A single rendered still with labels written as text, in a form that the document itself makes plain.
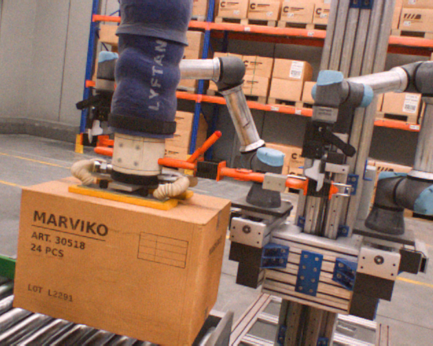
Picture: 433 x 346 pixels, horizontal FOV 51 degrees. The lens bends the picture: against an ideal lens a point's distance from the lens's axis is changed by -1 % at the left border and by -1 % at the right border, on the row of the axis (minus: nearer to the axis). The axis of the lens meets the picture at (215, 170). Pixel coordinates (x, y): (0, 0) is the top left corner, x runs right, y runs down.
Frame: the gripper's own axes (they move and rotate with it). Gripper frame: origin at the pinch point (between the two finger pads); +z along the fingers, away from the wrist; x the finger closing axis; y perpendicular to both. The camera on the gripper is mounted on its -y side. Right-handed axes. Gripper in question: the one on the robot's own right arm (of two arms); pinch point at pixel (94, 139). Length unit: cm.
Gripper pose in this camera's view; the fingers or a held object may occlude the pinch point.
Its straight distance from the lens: 192.4
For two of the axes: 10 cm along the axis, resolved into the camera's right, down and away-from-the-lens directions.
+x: 2.2, -1.1, 9.7
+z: -1.4, 9.8, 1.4
